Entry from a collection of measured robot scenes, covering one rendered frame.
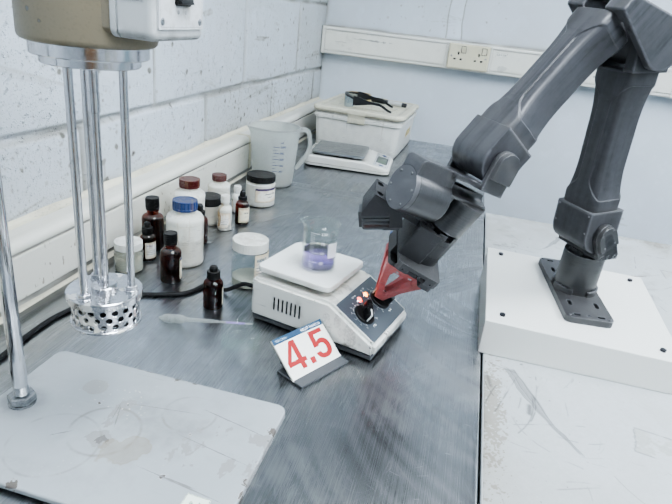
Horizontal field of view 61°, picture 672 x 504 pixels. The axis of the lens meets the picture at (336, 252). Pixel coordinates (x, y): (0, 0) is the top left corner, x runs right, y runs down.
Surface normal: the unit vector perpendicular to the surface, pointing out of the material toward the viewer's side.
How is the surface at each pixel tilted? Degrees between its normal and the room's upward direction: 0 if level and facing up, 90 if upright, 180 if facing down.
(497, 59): 90
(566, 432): 0
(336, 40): 90
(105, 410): 0
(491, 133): 52
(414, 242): 103
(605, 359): 90
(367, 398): 0
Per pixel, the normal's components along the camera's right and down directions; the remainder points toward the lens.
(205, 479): 0.11, -0.92
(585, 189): -0.92, 0.14
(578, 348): -0.24, 0.36
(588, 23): -0.64, -0.50
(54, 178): 0.96, 0.19
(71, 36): 0.14, 0.40
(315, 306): -0.45, 0.30
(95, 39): 0.40, 0.40
